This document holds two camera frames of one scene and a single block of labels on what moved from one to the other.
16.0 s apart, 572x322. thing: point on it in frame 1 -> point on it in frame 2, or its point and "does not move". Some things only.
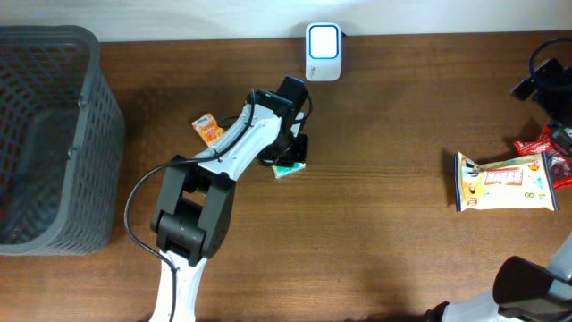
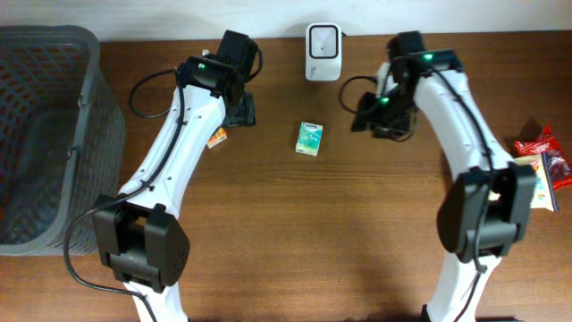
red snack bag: (559, 163) does not move
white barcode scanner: (323, 52) does not move
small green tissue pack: (282, 171) -> (308, 139)
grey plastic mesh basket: (62, 141) does not move
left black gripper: (295, 149) -> (241, 113)
